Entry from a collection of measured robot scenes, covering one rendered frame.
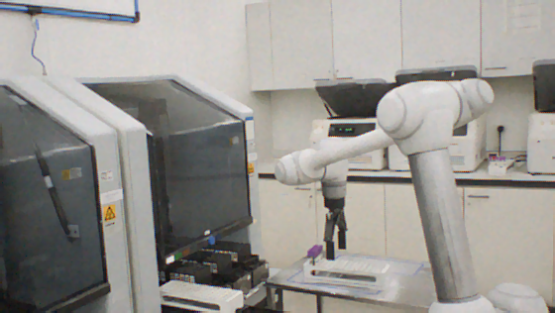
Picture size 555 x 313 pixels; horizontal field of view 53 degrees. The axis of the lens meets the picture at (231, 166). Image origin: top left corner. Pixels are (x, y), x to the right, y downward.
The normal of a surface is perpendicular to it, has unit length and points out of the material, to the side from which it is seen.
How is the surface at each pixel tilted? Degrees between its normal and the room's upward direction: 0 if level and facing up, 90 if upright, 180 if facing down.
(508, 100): 90
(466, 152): 90
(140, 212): 90
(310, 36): 90
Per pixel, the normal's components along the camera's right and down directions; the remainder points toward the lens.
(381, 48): -0.52, 0.15
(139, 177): 0.85, 0.02
